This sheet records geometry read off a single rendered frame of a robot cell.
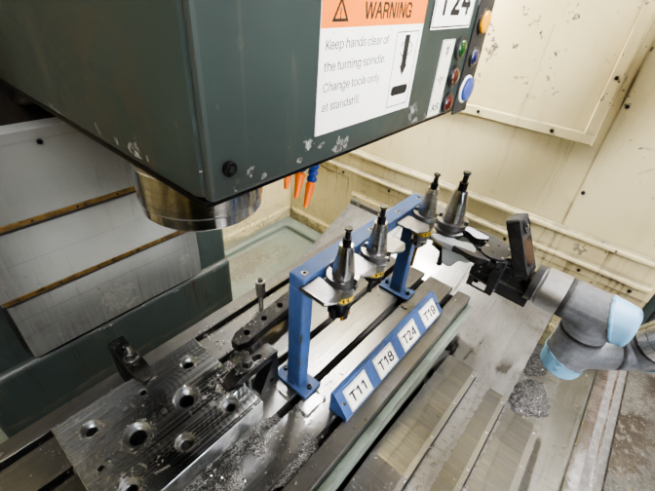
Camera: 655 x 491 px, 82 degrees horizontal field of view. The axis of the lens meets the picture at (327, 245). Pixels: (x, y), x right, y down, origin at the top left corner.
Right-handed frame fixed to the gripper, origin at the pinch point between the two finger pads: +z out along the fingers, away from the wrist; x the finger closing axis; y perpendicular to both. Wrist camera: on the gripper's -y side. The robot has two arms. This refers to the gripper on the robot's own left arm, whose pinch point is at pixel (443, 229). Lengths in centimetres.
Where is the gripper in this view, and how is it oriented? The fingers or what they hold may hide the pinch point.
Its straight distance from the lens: 82.4
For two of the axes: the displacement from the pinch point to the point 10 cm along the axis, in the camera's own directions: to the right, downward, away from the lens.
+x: 6.5, -3.9, 6.5
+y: -1.0, 8.1, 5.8
